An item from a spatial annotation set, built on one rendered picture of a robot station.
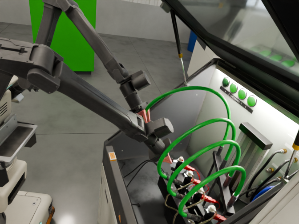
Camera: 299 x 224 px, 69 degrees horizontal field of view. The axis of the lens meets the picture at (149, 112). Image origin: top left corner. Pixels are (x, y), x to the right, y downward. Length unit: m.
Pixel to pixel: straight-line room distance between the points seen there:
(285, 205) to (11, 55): 0.75
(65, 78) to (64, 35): 3.42
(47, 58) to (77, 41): 3.45
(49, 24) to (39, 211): 1.23
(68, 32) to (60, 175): 2.42
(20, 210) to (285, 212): 1.57
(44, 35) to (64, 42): 2.90
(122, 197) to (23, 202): 1.00
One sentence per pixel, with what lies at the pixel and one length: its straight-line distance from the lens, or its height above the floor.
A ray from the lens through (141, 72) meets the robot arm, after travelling 0.90.
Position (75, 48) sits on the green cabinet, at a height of 0.50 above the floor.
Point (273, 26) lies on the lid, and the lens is 0.49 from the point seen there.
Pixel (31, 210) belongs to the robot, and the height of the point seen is 0.28.
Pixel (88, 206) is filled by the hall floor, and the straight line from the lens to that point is 2.11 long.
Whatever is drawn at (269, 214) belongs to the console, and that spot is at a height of 1.27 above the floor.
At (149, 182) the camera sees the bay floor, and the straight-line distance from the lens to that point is 1.22.
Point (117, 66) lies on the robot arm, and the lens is 0.92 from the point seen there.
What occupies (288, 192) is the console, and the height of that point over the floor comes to 1.35.
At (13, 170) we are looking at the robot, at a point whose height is 0.80.
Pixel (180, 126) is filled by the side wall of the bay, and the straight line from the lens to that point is 1.30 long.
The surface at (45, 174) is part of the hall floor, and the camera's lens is 2.37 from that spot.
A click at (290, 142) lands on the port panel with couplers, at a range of 0.93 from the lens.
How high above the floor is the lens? 1.75
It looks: 32 degrees down
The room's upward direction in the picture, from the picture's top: 12 degrees clockwise
